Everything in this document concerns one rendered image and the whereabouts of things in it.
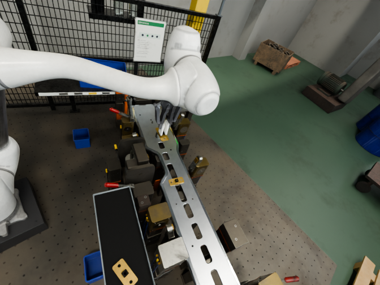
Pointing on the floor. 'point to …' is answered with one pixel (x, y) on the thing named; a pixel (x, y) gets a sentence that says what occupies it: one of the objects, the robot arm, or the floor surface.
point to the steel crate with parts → (272, 56)
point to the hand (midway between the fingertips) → (163, 128)
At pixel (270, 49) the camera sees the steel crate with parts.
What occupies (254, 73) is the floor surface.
